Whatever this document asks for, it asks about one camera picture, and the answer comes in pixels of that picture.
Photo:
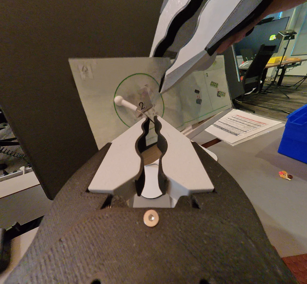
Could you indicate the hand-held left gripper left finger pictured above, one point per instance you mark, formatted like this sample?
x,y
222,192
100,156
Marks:
x,y
115,169

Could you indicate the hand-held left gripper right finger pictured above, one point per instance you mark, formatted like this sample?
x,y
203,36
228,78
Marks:
x,y
187,169

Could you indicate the white monitor stand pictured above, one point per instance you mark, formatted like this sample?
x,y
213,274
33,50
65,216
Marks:
x,y
120,100

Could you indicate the toy instruction booklet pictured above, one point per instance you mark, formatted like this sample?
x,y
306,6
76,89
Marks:
x,y
96,97

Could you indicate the large black display screen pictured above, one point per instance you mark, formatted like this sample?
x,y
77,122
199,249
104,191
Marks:
x,y
263,34

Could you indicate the black office chair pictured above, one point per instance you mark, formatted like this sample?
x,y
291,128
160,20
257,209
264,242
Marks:
x,y
256,73

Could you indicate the laminated paper sheet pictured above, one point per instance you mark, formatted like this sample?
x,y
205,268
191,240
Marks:
x,y
239,125

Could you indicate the small yellow bin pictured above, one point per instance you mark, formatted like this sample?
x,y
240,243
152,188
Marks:
x,y
275,60

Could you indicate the wooden side desk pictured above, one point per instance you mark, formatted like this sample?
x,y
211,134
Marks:
x,y
287,63

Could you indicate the white plug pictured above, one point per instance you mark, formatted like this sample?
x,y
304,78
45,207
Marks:
x,y
22,169

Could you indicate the small tan toy piece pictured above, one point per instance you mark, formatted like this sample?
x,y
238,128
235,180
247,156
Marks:
x,y
285,175

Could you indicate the white floor power strip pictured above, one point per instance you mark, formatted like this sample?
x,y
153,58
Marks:
x,y
14,172

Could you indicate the blue storage bin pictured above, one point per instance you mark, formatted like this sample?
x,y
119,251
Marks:
x,y
295,135

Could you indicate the black monitor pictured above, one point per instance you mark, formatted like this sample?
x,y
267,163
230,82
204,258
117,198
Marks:
x,y
60,37

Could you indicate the black tripod with camera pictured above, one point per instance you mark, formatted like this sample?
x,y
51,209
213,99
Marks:
x,y
283,56

